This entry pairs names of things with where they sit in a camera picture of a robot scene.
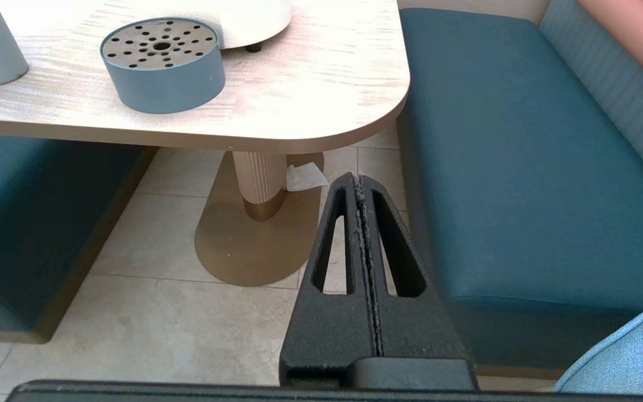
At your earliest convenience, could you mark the crumpled white tissue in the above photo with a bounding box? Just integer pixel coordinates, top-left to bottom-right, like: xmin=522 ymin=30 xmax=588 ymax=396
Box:
xmin=286 ymin=162 xmax=330 ymax=192

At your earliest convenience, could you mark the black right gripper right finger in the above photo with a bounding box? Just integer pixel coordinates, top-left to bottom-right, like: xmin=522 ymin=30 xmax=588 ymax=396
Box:
xmin=358 ymin=175 xmax=472 ymax=362

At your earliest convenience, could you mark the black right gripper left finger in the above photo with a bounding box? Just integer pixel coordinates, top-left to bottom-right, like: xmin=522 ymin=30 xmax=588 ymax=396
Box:
xmin=279 ymin=172 xmax=381 ymax=389

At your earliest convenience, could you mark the white clear water dispenser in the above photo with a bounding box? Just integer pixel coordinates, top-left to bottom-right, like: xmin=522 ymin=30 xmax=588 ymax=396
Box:
xmin=0 ymin=0 xmax=293 ymax=54

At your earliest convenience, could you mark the large blue perforated drip tray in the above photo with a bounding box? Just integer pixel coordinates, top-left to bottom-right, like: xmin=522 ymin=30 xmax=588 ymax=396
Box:
xmin=100 ymin=17 xmax=226 ymax=114

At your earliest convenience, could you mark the blue upholstered bench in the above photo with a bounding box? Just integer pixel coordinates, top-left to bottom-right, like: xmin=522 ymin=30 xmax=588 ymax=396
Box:
xmin=397 ymin=0 xmax=643 ymax=380
xmin=0 ymin=133 xmax=159 ymax=344

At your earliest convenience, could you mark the light blue fabric cushion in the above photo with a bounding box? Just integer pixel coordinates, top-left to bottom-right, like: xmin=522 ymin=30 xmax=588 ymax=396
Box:
xmin=553 ymin=291 xmax=643 ymax=394

